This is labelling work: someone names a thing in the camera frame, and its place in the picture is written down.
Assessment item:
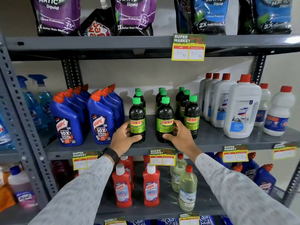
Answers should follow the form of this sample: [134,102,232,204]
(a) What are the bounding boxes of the person's right forearm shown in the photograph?
[195,153,300,225]

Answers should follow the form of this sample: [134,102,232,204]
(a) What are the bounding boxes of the blue detergent pouch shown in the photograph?
[174,0,230,35]
[237,0,293,35]

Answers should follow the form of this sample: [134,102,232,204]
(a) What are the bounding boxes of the maroon bottle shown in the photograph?
[50,160,72,190]

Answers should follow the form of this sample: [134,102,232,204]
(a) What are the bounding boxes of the black wrist band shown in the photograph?
[97,147,120,166]

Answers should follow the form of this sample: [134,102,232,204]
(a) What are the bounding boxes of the rows of blue toilet cleaners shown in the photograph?
[50,83,125,147]

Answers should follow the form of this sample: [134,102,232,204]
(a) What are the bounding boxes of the rows of dark green-capped bottles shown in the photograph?
[133,87,201,140]

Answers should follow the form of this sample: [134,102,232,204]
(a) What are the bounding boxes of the blue glass cleaner spray bottle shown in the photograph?
[17,75,45,130]
[0,110,15,151]
[29,74,55,125]

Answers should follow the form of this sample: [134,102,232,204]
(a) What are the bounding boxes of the purple detergent pouch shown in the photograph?
[29,0,81,37]
[110,0,158,36]

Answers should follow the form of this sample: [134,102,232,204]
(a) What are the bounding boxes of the yellow green price tag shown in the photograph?
[72,151,99,171]
[104,217,127,225]
[172,33,207,62]
[150,148,176,166]
[272,143,298,160]
[222,144,249,163]
[179,213,200,225]

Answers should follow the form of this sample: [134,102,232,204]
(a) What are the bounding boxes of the clear yellowish liquid bottle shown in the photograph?
[179,165,198,212]
[170,153,188,193]

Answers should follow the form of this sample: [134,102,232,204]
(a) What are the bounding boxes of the person's left hand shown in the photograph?
[109,121,142,157]

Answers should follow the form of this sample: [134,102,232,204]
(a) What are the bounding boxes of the person's right hand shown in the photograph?
[162,120,203,162]

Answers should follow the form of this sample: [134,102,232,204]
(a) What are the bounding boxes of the person's left forearm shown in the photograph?
[28,156,114,225]

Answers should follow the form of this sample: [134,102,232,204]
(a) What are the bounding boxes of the orange cleaner bottle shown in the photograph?
[0,170,16,212]

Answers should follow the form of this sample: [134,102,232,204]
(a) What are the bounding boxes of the dark cleaner bottle green cap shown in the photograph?
[156,96,174,143]
[129,97,146,144]

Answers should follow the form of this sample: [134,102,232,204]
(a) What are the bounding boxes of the pink floor cleaner bottle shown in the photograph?
[8,165,37,208]

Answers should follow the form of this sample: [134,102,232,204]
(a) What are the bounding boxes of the grey metal shelving rack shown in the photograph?
[0,30,300,225]

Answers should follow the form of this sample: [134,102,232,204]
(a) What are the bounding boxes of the black spouted refill pouch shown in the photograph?
[80,0,112,36]

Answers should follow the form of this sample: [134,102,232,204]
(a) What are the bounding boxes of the small round white bottle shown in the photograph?
[263,86,296,137]
[254,83,271,127]

